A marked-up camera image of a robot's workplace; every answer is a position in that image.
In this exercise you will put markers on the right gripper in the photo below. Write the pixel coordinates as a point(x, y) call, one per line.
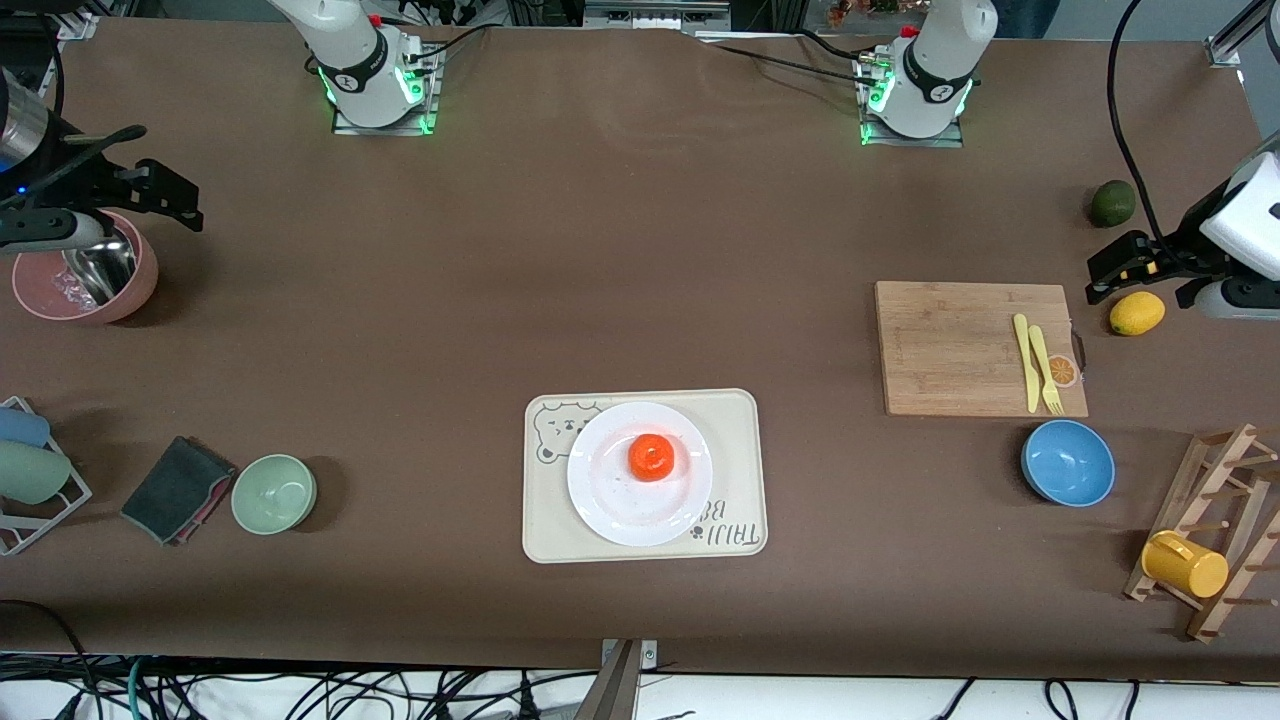
point(78, 182)

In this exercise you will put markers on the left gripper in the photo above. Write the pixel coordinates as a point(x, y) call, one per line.
point(1176, 254)

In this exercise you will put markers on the orange mandarin fruit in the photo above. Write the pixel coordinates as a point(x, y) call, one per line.
point(652, 457)

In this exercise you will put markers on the white round plate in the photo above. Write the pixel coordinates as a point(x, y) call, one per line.
point(620, 500)

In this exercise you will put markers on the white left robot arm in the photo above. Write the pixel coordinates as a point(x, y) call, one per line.
point(930, 70)

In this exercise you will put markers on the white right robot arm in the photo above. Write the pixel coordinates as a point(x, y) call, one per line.
point(350, 60)

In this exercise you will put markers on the dark green avocado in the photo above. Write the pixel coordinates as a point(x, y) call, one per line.
point(1112, 203)

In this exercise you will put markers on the pink bowl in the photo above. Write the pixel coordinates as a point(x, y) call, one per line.
point(140, 280)

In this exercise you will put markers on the metal scoop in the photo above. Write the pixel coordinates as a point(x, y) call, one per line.
point(98, 268)

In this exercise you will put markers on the yellow plastic fork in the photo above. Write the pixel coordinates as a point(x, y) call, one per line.
point(1043, 360)

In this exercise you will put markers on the yellow plastic knife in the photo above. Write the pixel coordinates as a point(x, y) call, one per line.
point(1024, 360)

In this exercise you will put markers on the clear ice cubes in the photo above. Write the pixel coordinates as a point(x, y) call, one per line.
point(72, 290)

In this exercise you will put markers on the bamboo cutting board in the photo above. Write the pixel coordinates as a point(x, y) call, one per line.
point(950, 350)

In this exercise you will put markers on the blue bowl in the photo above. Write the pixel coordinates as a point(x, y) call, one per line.
point(1068, 463)

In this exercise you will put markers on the wooden mug rack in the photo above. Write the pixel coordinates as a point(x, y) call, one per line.
point(1215, 470)

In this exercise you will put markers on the person in blue jeans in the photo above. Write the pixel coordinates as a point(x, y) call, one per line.
point(1028, 15)

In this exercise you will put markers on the blue cup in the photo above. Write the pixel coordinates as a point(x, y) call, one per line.
point(20, 427)

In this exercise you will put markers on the dark grey folded cloth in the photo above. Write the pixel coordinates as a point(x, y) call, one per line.
point(170, 490)

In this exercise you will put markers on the yellow mug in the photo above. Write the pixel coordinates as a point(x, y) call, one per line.
point(1185, 565)

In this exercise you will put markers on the pale green cup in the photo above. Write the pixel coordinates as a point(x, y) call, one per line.
point(30, 472)

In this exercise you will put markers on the pink folded cloth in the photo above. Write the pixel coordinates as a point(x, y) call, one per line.
point(212, 505)

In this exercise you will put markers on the pale green bowl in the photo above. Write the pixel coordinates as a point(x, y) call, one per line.
point(273, 494)

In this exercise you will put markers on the cream tray with bear print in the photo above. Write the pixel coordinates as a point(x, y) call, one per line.
point(735, 450)

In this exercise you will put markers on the grey metal box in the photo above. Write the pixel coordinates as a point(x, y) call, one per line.
point(655, 14)

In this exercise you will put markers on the aluminium frame post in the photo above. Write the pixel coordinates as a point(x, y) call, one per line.
point(1235, 40)
point(78, 25)

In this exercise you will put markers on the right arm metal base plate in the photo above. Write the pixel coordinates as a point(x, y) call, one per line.
point(385, 128)

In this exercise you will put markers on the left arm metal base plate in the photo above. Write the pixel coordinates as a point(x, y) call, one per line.
point(915, 141)

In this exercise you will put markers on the metal table bracket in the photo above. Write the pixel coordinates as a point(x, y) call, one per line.
point(618, 685)

